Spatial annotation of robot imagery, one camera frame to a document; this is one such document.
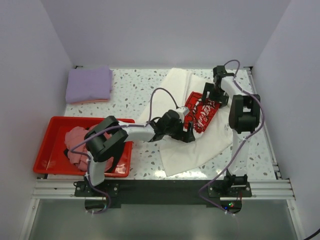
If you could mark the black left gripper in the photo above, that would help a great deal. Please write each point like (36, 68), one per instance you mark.
(187, 136)

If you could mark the black garment in bin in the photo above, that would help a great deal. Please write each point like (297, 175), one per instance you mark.
(78, 161)

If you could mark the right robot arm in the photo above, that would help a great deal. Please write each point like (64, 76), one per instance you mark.
(243, 119)

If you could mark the white t-shirt red print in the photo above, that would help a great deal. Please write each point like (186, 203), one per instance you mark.
(177, 156)

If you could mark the folded purple t-shirt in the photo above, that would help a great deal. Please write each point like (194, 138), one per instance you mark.
(89, 84)

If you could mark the aluminium frame rail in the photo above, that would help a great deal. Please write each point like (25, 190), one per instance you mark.
(72, 188)

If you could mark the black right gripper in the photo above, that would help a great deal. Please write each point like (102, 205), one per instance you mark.
(222, 100)

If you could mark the red plastic bin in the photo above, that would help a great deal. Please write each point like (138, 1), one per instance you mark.
(51, 158)

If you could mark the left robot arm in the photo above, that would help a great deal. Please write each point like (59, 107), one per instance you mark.
(106, 139)

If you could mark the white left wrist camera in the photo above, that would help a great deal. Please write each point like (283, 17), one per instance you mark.
(182, 111)

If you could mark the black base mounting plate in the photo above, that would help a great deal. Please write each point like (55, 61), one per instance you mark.
(106, 201)

